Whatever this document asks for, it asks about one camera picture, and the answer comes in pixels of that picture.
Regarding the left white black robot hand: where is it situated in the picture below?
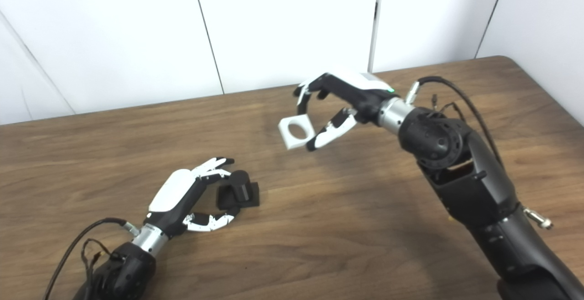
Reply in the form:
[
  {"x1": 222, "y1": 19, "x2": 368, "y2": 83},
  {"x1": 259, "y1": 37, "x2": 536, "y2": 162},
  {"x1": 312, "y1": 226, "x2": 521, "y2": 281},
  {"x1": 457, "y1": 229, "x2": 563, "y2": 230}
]
[{"x1": 143, "y1": 157, "x2": 241, "y2": 239}]

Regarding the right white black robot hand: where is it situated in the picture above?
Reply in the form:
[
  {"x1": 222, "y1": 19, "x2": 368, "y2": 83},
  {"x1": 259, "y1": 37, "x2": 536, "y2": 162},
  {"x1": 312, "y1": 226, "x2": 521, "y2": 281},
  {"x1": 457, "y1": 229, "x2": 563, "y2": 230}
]
[{"x1": 293, "y1": 72, "x2": 396, "y2": 152}]

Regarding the black peg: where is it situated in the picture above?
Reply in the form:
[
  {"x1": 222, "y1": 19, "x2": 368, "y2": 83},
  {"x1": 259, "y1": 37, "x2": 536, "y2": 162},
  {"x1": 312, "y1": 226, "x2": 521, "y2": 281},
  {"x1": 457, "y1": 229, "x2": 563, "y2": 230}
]
[{"x1": 216, "y1": 170, "x2": 261, "y2": 211}]

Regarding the white square piece with hole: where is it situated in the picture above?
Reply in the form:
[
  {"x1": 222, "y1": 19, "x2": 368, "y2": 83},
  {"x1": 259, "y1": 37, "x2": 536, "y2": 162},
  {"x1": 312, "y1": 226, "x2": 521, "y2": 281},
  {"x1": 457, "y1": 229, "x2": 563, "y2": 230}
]
[{"x1": 278, "y1": 113, "x2": 316, "y2": 150}]

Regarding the thin right wrist wire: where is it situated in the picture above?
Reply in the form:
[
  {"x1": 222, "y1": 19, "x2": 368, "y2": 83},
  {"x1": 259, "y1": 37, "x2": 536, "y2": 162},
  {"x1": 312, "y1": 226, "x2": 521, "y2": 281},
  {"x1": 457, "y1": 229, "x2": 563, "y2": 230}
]
[{"x1": 431, "y1": 94, "x2": 466, "y2": 120}]

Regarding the thin wrist wire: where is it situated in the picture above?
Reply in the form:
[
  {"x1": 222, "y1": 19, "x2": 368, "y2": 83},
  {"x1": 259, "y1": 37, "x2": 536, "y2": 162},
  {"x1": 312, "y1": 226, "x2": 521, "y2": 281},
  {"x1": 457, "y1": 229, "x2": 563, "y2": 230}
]
[
  {"x1": 81, "y1": 238, "x2": 121, "y2": 273},
  {"x1": 431, "y1": 94, "x2": 466, "y2": 120}
]

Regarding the thin left wrist wire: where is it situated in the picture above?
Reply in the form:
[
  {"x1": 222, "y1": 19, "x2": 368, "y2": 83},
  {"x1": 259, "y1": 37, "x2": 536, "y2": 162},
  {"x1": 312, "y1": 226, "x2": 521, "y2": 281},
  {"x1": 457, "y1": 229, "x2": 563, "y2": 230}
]
[{"x1": 81, "y1": 238, "x2": 121, "y2": 273}]

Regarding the thick black right wrist cable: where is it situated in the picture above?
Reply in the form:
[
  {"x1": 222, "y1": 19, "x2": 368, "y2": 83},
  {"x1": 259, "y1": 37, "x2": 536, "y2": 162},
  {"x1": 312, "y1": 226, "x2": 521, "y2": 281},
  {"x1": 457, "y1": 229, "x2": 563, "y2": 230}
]
[{"x1": 406, "y1": 76, "x2": 505, "y2": 168}]

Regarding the thick black wrist cable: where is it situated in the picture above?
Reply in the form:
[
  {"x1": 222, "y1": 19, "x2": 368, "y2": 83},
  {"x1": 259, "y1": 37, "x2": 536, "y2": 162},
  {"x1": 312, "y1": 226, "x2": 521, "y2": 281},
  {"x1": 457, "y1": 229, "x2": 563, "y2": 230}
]
[
  {"x1": 406, "y1": 76, "x2": 505, "y2": 168},
  {"x1": 43, "y1": 218, "x2": 140, "y2": 300}
]

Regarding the thick black left wrist cable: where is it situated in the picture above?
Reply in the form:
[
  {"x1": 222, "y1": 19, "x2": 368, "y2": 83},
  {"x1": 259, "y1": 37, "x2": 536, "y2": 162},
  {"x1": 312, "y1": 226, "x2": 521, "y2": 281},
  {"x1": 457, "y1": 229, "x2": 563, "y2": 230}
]
[{"x1": 43, "y1": 218, "x2": 140, "y2": 300}]

